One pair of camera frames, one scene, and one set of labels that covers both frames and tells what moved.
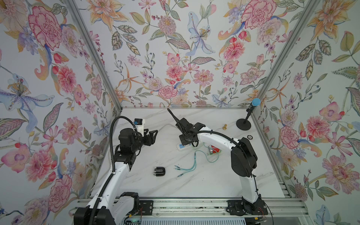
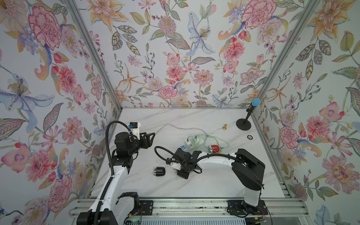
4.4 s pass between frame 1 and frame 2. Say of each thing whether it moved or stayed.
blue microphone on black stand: stayed
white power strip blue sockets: stayed
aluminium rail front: stayed
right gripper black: moved
